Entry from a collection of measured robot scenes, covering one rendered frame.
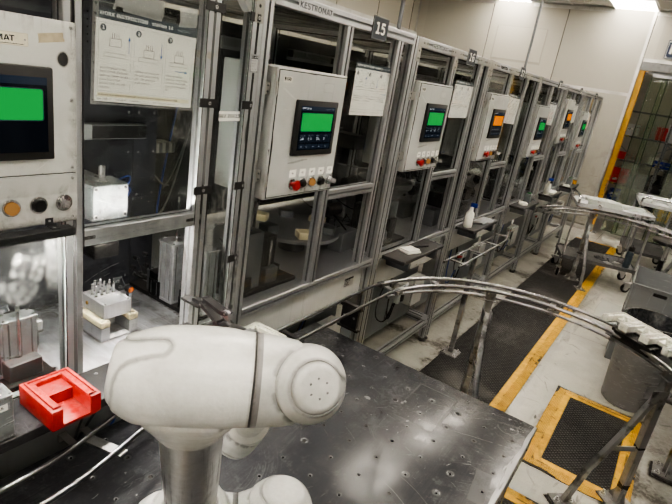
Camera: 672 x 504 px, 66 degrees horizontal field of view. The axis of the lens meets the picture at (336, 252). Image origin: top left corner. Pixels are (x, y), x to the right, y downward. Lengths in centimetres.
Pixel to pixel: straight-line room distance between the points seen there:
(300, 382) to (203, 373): 12
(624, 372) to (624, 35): 629
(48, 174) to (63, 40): 30
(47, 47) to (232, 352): 87
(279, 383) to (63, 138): 90
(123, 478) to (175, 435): 91
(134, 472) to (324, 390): 107
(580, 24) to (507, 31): 111
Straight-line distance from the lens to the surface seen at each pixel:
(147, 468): 169
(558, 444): 343
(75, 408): 153
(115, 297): 183
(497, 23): 980
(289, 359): 69
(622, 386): 402
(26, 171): 137
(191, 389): 70
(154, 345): 72
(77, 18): 140
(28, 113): 132
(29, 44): 134
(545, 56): 950
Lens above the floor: 183
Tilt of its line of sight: 19 degrees down
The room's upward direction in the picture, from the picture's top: 10 degrees clockwise
